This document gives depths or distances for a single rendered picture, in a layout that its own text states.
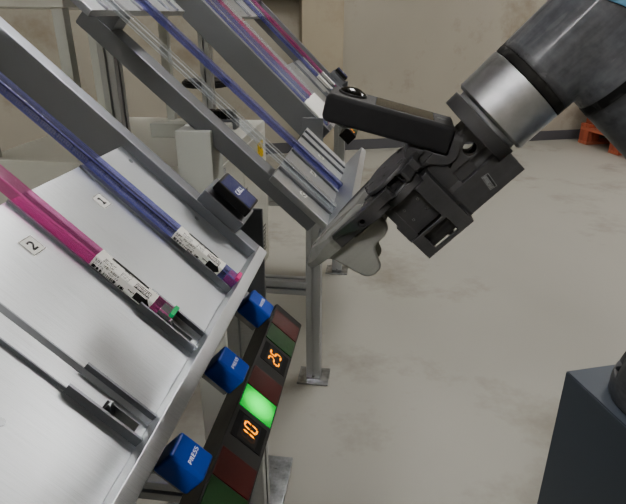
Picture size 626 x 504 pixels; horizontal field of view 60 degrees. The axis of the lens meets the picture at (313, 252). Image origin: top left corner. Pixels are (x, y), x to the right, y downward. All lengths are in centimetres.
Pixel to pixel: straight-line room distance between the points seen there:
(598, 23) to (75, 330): 44
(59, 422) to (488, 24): 453
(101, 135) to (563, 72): 47
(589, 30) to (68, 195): 45
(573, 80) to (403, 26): 398
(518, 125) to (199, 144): 56
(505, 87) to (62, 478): 41
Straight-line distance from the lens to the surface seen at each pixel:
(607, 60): 49
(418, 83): 452
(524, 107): 48
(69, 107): 68
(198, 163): 92
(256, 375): 54
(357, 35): 433
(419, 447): 146
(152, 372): 45
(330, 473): 138
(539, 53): 48
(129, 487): 36
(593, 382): 81
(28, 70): 70
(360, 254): 52
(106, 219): 54
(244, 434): 49
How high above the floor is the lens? 98
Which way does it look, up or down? 23 degrees down
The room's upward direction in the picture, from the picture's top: straight up
